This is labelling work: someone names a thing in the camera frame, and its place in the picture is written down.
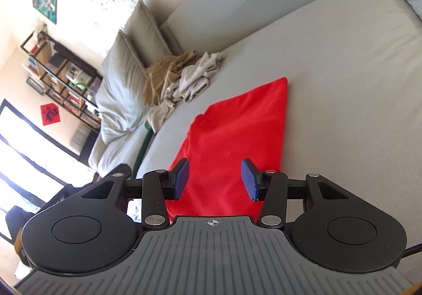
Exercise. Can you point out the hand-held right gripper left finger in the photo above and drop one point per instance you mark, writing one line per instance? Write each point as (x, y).
(181, 179)

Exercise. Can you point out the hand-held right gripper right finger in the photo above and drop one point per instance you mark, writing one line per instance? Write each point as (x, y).
(249, 179)

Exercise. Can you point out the red long-sleeve shirt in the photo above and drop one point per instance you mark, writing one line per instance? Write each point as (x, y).
(237, 130)

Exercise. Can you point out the beige crumpled cloth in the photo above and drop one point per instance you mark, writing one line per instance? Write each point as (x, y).
(194, 80)

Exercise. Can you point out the grey throw pillows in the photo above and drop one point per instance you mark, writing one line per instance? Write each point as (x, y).
(122, 97)

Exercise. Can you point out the tan crumpled cloth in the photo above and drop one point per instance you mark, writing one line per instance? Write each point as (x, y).
(165, 74)

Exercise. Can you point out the grey storage box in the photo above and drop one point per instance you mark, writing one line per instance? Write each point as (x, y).
(80, 140)

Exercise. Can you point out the grey sofa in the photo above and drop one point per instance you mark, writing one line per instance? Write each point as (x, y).
(329, 84)

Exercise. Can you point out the grey-green pillow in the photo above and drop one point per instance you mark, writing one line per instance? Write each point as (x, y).
(145, 31)

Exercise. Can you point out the bright window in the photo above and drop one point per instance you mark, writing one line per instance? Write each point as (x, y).
(23, 166)

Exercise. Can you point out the red paper wall decoration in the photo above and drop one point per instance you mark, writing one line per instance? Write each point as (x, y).
(49, 114)

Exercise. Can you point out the black frame bookshelf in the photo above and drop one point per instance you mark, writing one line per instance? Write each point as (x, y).
(62, 77)

